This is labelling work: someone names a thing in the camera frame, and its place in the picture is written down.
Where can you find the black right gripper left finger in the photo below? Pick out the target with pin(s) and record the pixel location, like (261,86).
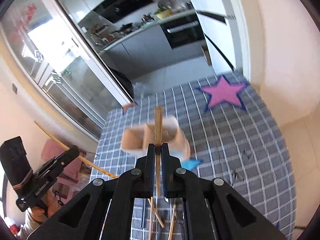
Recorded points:
(103,209)

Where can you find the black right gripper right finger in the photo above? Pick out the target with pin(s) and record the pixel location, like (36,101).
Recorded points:
(212,208)

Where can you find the left hand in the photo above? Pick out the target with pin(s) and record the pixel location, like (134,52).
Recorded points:
(36,214)

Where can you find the pink toy house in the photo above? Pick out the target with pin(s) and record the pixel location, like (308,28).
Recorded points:
(69,157)

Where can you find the grey checked tablecloth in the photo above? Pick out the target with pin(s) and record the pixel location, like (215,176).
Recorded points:
(244,146)

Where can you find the cardboard box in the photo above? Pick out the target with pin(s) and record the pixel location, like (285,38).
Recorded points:
(206,54)

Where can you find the black built-in oven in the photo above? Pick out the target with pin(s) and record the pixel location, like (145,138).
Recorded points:
(182,31)

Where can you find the white refrigerator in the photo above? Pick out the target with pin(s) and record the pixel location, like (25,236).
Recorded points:
(222,28)

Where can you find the black range hood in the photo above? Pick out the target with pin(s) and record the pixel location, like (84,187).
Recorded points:
(115,10)

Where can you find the yellow bowl with greens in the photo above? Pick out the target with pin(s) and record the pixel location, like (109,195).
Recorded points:
(162,13)

